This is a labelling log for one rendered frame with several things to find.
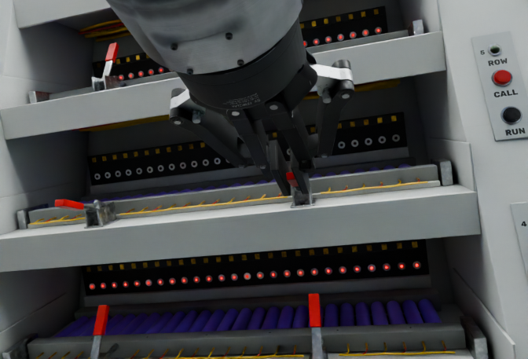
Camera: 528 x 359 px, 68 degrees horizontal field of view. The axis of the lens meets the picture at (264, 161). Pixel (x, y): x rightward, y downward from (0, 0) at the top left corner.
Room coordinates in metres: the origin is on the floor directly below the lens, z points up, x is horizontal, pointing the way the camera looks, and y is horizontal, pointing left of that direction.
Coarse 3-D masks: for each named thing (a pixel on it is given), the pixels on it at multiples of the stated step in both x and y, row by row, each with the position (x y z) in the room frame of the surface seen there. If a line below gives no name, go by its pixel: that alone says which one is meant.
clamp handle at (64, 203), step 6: (60, 204) 0.43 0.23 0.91; (66, 204) 0.44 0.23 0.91; (72, 204) 0.45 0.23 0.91; (78, 204) 0.46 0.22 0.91; (96, 204) 0.50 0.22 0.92; (72, 210) 0.46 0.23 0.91; (78, 210) 0.47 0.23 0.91; (84, 210) 0.48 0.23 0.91; (90, 210) 0.48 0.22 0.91; (96, 210) 0.49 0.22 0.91
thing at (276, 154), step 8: (272, 144) 0.34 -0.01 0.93; (272, 152) 0.34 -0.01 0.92; (280, 152) 0.36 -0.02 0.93; (272, 160) 0.34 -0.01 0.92; (280, 160) 0.35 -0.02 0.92; (272, 168) 0.34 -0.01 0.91; (280, 168) 0.35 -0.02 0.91; (288, 168) 0.40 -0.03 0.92; (280, 176) 0.35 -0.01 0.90; (280, 184) 0.37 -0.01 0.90; (288, 184) 0.39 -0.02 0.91; (288, 192) 0.39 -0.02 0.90
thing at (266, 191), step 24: (408, 168) 0.45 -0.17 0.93; (432, 168) 0.45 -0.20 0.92; (192, 192) 0.51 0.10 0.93; (216, 192) 0.50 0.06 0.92; (240, 192) 0.50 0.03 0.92; (264, 192) 0.49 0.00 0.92; (312, 192) 0.48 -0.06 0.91; (336, 192) 0.46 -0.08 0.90; (48, 216) 0.56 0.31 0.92; (72, 216) 0.55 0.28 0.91
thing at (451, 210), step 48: (432, 144) 0.53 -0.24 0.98; (48, 192) 0.62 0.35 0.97; (96, 192) 0.68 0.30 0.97; (384, 192) 0.46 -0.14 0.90; (432, 192) 0.42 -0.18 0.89; (0, 240) 0.52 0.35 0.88; (48, 240) 0.50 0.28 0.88; (96, 240) 0.49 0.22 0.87; (144, 240) 0.48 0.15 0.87; (192, 240) 0.47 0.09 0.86; (240, 240) 0.46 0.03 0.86; (288, 240) 0.45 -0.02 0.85; (336, 240) 0.44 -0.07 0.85; (384, 240) 0.43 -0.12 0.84
